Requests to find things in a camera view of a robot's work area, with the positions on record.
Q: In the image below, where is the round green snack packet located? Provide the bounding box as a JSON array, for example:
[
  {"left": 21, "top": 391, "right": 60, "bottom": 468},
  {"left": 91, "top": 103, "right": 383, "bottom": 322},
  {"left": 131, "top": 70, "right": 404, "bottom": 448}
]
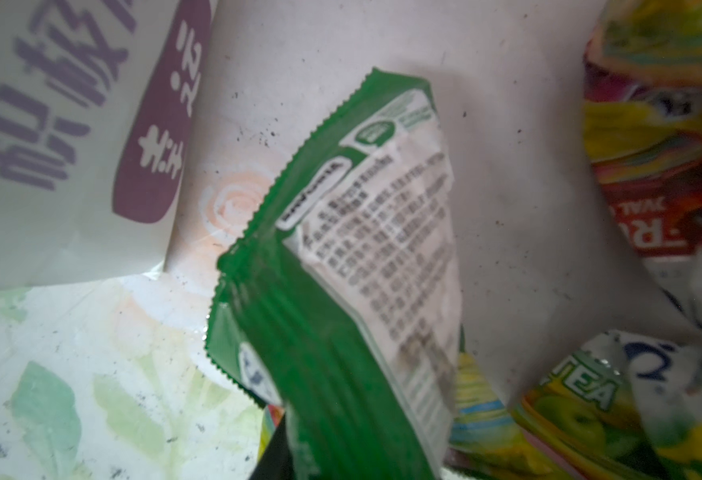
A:
[{"left": 205, "top": 69, "right": 462, "bottom": 479}]

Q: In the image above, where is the purple pink cherry candy bag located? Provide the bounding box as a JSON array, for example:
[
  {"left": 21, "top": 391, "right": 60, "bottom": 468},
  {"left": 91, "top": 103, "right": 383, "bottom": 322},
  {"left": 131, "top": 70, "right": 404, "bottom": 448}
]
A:
[{"left": 583, "top": 1, "right": 702, "bottom": 329}]

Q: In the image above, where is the small green snack packet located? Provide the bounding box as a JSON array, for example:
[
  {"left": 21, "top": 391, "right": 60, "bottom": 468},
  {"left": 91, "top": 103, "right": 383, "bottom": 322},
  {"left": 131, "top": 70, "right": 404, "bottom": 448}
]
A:
[{"left": 446, "top": 329, "right": 702, "bottom": 480}]

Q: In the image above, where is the white printed paper bag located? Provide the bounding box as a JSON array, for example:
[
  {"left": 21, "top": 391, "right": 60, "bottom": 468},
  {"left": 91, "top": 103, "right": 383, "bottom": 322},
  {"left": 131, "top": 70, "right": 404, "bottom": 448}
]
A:
[{"left": 0, "top": 0, "right": 217, "bottom": 290}]

